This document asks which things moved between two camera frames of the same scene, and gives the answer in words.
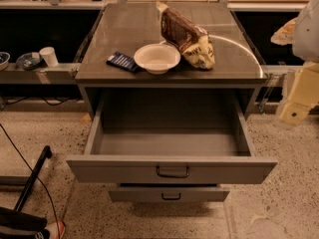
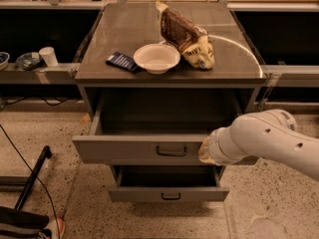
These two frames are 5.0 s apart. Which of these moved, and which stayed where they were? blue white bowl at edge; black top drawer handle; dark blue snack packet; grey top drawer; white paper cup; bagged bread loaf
Moved: black top drawer handle; grey top drawer
Stayed: blue white bowl at edge; bagged bread loaf; white paper cup; dark blue snack packet
